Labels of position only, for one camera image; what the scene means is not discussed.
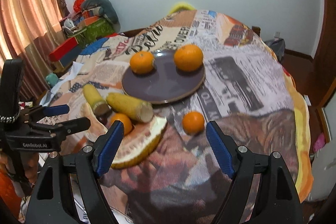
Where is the sugarcane piece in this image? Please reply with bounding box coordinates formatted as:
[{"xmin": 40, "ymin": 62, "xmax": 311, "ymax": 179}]
[
  {"xmin": 83, "ymin": 84, "xmax": 110, "ymax": 116},
  {"xmin": 106, "ymin": 93, "xmax": 154, "ymax": 123}
]

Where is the pomelo segment with rind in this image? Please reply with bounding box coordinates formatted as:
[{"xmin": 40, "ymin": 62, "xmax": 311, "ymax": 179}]
[{"xmin": 110, "ymin": 115, "xmax": 167, "ymax": 169}]

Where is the small mandarin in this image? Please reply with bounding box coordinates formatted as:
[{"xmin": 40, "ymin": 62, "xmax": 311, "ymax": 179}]
[
  {"xmin": 182, "ymin": 111, "xmax": 205, "ymax": 135},
  {"xmin": 110, "ymin": 113, "xmax": 133, "ymax": 135}
]

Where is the large orange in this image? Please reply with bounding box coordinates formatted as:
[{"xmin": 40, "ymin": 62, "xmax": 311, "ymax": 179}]
[
  {"xmin": 129, "ymin": 51, "xmax": 155, "ymax": 75},
  {"xmin": 174, "ymin": 44, "xmax": 203, "ymax": 72}
]

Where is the dark red jujube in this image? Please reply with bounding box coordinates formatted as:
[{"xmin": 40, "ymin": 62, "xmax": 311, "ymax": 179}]
[{"xmin": 97, "ymin": 113, "xmax": 110, "ymax": 126}]

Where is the hand holding left gripper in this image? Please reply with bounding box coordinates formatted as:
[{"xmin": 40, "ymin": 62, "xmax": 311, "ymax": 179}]
[{"xmin": 1, "ymin": 151, "xmax": 39, "ymax": 184}]

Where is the teal plush toy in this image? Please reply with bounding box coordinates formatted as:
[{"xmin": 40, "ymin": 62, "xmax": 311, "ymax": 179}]
[{"xmin": 45, "ymin": 73, "xmax": 59, "ymax": 88}]

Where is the orange striped curtain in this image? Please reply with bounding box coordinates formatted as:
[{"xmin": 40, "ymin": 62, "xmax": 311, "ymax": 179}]
[{"xmin": 1, "ymin": 0, "xmax": 64, "ymax": 100}]

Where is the red plastic bag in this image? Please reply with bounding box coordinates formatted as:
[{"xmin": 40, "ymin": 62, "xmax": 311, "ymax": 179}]
[{"xmin": 73, "ymin": 0, "xmax": 85, "ymax": 13}]

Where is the dark purple plate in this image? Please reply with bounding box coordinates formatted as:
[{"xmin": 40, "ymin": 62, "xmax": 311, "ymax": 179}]
[{"xmin": 121, "ymin": 50, "xmax": 206, "ymax": 105}]

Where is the grey plush pillow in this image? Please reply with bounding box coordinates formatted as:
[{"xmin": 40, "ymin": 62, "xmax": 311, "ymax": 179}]
[{"xmin": 81, "ymin": 0, "xmax": 119, "ymax": 24}]

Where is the newspaper print tablecloth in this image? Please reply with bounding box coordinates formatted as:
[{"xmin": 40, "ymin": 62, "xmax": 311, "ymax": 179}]
[{"xmin": 48, "ymin": 10, "xmax": 313, "ymax": 223}]

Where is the grey backpack on floor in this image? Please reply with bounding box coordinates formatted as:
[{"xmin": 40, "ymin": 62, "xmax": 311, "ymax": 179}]
[{"xmin": 267, "ymin": 38, "xmax": 285, "ymax": 62}]

